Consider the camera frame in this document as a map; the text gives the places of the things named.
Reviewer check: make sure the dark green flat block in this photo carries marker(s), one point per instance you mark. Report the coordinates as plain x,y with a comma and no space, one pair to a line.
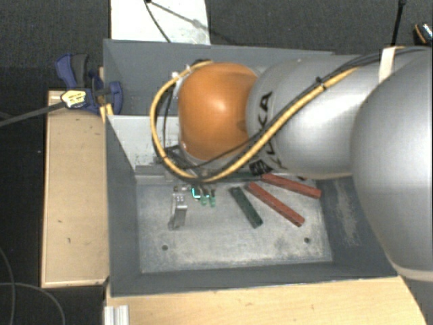
246,208

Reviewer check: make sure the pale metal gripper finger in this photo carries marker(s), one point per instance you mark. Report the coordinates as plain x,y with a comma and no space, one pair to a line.
173,217
182,212

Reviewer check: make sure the pale wood board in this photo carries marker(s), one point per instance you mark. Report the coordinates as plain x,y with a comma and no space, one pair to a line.
74,195

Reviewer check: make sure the grey metal bin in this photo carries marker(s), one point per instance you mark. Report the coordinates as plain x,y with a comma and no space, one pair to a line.
216,245

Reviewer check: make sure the red-brown flat block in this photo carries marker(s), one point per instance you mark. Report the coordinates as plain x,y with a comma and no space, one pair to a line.
275,204
294,185

